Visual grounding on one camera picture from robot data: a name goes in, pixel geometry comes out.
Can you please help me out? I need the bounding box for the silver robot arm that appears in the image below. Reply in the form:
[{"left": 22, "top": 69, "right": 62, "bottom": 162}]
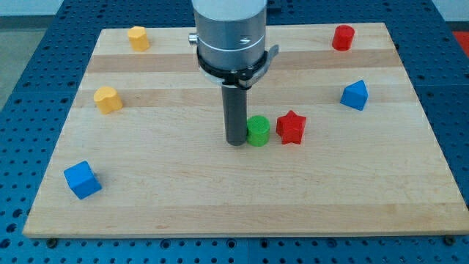
[{"left": 192, "top": 0, "right": 267, "bottom": 78}]

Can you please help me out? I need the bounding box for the red star block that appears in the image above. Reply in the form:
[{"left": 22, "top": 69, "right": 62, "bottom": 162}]
[{"left": 276, "top": 110, "right": 307, "bottom": 144}]

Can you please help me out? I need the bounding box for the green cylinder block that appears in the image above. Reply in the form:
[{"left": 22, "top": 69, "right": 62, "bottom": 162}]
[{"left": 247, "top": 115, "right": 270, "bottom": 147}]

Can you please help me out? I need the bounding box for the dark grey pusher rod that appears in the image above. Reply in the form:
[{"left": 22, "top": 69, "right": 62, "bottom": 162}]
[{"left": 221, "top": 86, "right": 247, "bottom": 146}]

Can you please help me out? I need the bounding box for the wooden board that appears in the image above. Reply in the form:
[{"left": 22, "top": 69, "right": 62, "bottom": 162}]
[{"left": 23, "top": 23, "right": 468, "bottom": 238}]

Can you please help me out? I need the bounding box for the blue triangular prism block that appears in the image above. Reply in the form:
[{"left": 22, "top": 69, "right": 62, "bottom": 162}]
[{"left": 340, "top": 80, "right": 369, "bottom": 111}]

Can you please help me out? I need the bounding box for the yellow heart block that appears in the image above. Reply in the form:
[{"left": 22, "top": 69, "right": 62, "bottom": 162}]
[{"left": 93, "top": 87, "right": 123, "bottom": 114}]

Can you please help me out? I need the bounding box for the yellow hexagon block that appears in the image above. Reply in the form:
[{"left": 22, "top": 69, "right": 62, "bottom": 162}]
[{"left": 128, "top": 26, "right": 150, "bottom": 51}]

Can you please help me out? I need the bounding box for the red cylinder block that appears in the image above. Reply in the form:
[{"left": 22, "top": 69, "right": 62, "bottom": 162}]
[{"left": 332, "top": 25, "right": 355, "bottom": 51}]

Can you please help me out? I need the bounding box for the blue cube block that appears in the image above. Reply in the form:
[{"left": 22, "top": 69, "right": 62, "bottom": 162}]
[{"left": 64, "top": 161, "right": 102, "bottom": 199}]

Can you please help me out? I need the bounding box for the black clamp ring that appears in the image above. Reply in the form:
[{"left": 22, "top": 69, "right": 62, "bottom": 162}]
[{"left": 196, "top": 44, "right": 280, "bottom": 90}]

